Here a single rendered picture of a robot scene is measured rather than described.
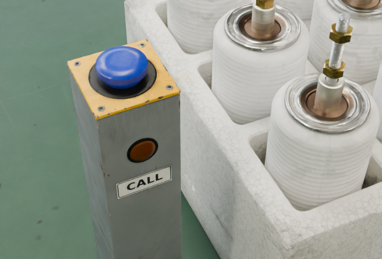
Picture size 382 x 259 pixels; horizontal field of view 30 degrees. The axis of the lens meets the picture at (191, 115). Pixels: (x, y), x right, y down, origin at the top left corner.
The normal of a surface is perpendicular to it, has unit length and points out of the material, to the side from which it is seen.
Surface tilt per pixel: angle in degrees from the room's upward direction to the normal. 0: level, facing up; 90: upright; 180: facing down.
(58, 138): 0
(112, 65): 0
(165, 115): 90
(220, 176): 90
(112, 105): 0
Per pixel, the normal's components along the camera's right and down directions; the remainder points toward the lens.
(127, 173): 0.42, 0.65
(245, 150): 0.00, -0.70
